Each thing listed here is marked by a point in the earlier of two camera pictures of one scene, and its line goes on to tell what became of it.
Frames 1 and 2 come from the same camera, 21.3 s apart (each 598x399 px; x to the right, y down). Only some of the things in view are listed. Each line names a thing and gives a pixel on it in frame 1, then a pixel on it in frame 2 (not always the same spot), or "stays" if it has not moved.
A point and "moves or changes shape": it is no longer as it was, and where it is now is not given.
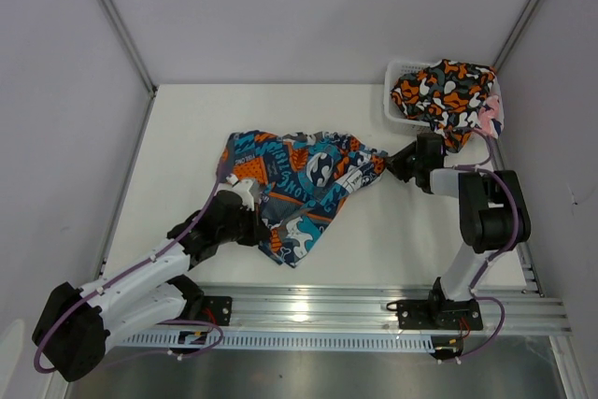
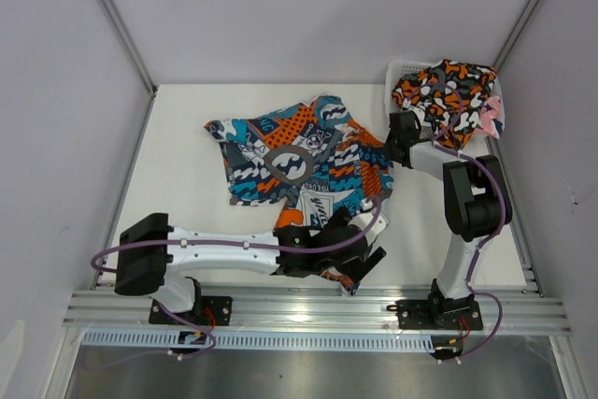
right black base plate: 436,314 stays
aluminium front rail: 505,308 stays
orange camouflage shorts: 448,95 stays
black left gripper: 258,232 → 356,268
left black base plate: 218,309 stays
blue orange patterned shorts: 302,181 moves or changes shape
